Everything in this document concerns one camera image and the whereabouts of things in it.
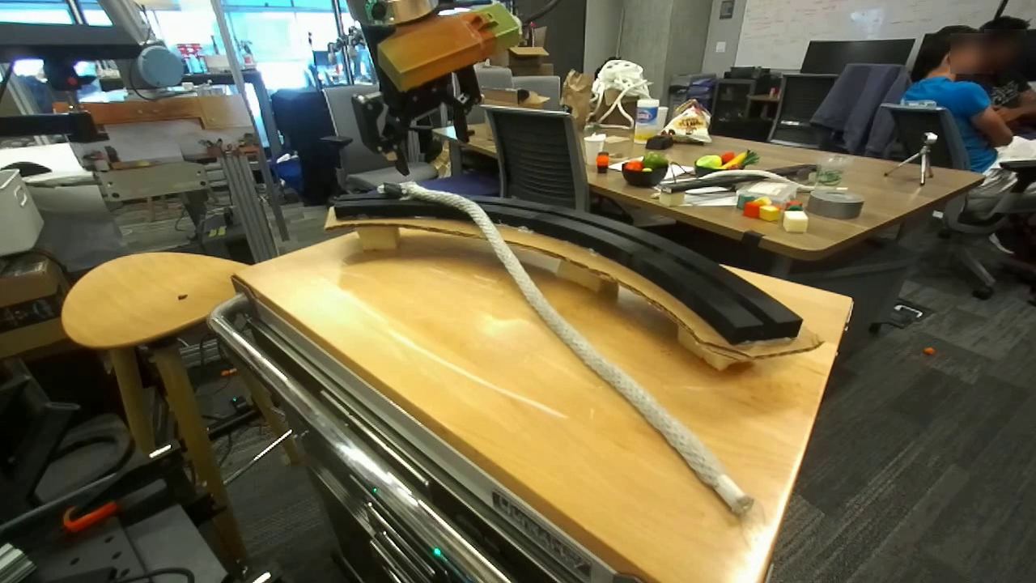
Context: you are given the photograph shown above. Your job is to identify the black mesh chair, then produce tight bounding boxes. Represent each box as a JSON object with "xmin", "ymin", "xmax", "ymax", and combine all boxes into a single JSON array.
[{"xmin": 479, "ymin": 99, "xmax": 592, "ymax": 212}]

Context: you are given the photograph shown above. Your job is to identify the coloured toy blocks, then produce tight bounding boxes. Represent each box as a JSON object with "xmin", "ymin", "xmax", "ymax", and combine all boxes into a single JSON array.
[{"xmin": 739, "ymin": 193, "xmax": 786, "ymax": 228}]

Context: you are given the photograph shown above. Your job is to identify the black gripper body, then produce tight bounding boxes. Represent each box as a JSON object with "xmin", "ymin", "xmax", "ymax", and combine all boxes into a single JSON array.
[{"xmin": 358, "ymin": 62, "xmax": 435, "ymax": 123}]

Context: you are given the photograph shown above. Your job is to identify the white curved cable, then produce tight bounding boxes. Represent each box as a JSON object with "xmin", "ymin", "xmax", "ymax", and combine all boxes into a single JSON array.
[{"xmin": 677, "ymin": 164, "xmax": 808, "ymax": 214}]

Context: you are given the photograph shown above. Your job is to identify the round grey lamp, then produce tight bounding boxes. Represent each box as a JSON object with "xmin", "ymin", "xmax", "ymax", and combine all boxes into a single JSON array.
[{"xmin": 133, "ymin": 40, "xmax": 190, "ymax": 94}]

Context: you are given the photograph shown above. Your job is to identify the small table tripod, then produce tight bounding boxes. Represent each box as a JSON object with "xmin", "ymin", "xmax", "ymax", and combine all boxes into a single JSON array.
[{"xmin": 903, "ymin": 131, "xmax": 945, "ymax": 193}]

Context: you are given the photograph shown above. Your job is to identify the person in blue shirt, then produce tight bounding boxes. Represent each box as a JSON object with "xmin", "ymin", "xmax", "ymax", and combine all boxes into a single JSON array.
[{"xmin": 899, "ymin": 26, "xmax": 1025, "ymax": 178}]

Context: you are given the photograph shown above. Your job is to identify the curved wooden base board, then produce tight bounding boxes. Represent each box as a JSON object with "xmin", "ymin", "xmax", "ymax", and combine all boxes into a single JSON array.
[{"xmin": 321, "ymin": 212, "xmax": 827, "ymax": 375}]

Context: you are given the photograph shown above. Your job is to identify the orange handled clamp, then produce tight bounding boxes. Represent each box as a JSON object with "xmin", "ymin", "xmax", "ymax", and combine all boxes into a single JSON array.
[{"xmin": 54, "ymin": 497, "xmax": 123, "ymax": 537}]

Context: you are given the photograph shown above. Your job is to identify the dark blue chair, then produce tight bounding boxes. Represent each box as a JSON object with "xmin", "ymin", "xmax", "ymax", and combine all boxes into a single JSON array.
[{"xmin": 267, "ymin": 83, "xmax": 339, "ymax": 212}]

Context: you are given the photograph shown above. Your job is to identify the black curved channel track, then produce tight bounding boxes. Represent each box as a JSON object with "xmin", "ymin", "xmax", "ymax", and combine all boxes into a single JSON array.
[{"xmin": 327, "ymin": 189, "xmax": 809, "ymax": 351}]

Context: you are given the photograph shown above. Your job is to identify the aluminium frame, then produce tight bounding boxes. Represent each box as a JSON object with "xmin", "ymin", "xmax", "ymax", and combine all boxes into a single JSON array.
[{"xmin": 87, "ymin": 136, "xmax": 293, "ymax": 266}]

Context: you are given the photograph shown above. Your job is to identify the white cart with wooden top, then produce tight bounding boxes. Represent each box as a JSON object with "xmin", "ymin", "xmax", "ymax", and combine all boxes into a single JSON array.
[{"xmin": 203, "ymin": 229, "xmax": 859, "ymax": 583}]

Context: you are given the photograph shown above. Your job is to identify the clear plastic bottle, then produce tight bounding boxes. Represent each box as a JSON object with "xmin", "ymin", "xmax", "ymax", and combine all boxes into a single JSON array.
[{"xmin": 633, "ymin": 94, "xmax": 663, "ymax": 146}]

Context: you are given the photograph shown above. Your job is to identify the steel cart handle bar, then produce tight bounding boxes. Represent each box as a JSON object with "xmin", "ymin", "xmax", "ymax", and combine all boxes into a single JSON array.
[{"xmin": 203, "ymin": 296, "xmax": 493, "ymax": 583}]

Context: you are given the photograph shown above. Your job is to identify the white plastic bag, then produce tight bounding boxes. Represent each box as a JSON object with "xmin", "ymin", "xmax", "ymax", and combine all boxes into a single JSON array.
[{"xmin": 668, "ymin": 99, "xmax": 715, "ymax": 148}]

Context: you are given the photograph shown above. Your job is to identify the grey office chair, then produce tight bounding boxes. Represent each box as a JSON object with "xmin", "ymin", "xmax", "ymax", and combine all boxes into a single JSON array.
[{"xmin": 318, "ymin": 80, "xmax": 441, "ymax": 193}]

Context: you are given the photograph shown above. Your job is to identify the grey tape roll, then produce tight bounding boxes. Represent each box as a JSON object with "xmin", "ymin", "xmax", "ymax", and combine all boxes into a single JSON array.
[{"xmin": 808, "ymin": 182, "xmax": 872, "ymax": 225}]

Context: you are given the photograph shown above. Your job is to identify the toy vegetables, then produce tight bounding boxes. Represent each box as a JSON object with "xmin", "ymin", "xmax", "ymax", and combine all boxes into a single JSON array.
[{"xmin": 689, "ymin": 146, "xmax": 766, "ymax": 178}]

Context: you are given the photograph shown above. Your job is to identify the plain wooden table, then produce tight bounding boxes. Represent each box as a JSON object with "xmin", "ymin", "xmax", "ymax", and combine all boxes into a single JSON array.
[{"xmin": 77, "ymin": 88, "xmax": 264, "ymax": 139}]

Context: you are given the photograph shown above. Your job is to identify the dark haired person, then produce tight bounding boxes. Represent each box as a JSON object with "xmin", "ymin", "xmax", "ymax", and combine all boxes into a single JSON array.
[{"xmin": 974, "ymin": 12, "xmax": 1036, "ymax": 105}]

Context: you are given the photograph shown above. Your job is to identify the white rope bundle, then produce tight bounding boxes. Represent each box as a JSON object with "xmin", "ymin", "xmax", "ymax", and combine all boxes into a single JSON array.
[{"xmin": 590, "ymin": 56, "xmax": 657, "ymax": 133}]

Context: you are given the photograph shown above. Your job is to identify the wooden table with toys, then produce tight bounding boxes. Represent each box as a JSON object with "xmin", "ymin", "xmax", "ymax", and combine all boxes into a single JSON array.
[{"xmin": 435, "ymin": 117, "xmax": 988, "ymax": 270}]

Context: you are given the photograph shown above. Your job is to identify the dark office chair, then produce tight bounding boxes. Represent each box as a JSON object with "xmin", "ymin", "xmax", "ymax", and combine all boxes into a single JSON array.
[{"xmin": 884, "ymin": 99, "xmax": 1036, "ymax": 307}]

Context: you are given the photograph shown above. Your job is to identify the toy fruit bowl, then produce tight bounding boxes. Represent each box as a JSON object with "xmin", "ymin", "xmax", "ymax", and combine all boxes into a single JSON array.
[{"xmin": 618, "ymin": 148, "xmax": 674, "ymax": 191}]

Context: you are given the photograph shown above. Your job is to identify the round wooden stool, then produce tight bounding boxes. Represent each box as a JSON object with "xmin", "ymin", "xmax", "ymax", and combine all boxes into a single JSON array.
[{"xmin": 59, "ymin": 248, "xmax": 261, "ymax": 576}]

